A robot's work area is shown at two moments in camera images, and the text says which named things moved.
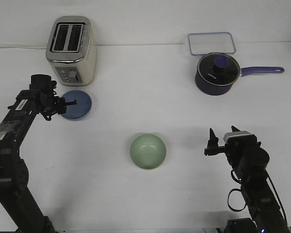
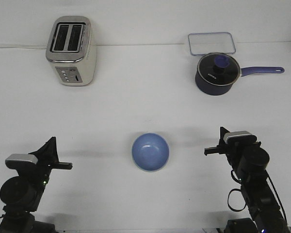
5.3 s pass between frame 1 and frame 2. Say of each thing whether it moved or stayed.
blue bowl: moved
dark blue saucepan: stayed
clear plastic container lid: stayed
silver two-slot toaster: stayed
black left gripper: moved
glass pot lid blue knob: stayed
